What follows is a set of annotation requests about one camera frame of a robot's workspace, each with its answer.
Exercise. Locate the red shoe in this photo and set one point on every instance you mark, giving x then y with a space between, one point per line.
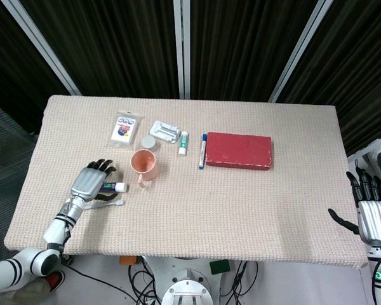
55 279

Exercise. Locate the grey mesh panel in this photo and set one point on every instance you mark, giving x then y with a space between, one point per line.
6 159

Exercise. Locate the white-capped toothpaste tube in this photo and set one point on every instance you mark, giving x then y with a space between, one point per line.
120 187

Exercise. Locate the green white glue stick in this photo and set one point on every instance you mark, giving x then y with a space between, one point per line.
183 143

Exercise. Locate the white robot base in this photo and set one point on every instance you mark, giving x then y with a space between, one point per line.
187 286

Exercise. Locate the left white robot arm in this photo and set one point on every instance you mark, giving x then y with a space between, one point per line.
55 230

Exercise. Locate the pink ribbed cup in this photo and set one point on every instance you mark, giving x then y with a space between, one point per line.
149 173

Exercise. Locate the dark pleated curtain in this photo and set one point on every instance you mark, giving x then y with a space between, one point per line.
120 41

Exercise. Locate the small grey round cap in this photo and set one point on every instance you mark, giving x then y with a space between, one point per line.
148 142

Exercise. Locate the orange box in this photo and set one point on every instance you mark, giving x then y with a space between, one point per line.
127 260

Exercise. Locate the beige woven tablecloth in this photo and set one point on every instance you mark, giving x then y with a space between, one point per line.
209 206

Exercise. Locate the beige fabric bundle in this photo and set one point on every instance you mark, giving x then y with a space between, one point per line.
22 294

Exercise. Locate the printed clear plastic packet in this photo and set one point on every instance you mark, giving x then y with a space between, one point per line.
124 133

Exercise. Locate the razor in blister pack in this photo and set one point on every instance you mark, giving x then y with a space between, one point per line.
165 131

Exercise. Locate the green box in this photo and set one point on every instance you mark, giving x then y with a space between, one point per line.
220 267

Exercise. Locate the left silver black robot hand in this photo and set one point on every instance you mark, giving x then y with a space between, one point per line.
87 184

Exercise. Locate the grey toothbrush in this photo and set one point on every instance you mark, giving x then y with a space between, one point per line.
109 204

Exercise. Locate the white frame post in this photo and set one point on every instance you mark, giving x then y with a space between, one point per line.
181 47
41 44
300 51

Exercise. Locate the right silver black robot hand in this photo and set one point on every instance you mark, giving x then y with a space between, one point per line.
376 222

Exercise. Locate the red brick block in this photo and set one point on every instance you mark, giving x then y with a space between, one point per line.
239 151

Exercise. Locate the blue white marker pen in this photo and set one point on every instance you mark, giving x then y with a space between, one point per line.
202 154

